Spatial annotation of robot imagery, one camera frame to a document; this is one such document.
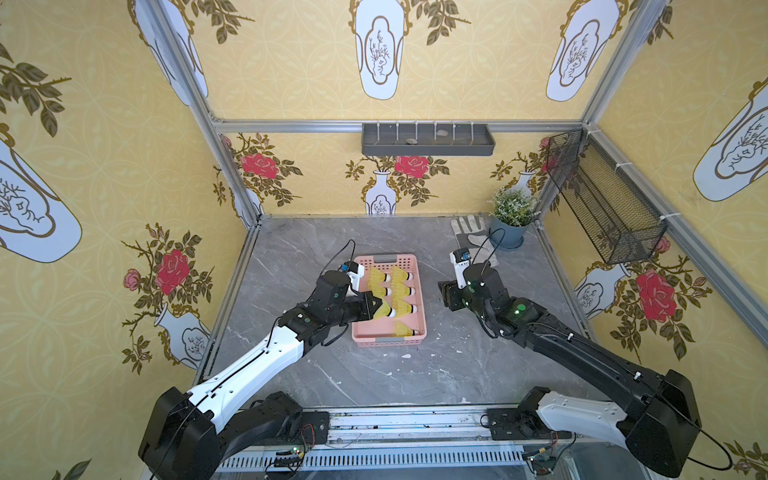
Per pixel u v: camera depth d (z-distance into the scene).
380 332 0.89
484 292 0.58
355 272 0.73
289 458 0.72
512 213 1.00
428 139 0.92
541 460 0.73
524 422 0.66
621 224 0.83
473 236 1.14
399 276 0.99
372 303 0.69
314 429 0.73
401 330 0.87
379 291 0.96
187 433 0.38
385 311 0.80
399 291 0.96
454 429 0.75
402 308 0.92
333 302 0.61
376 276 0.99
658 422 0.38
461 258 0.69
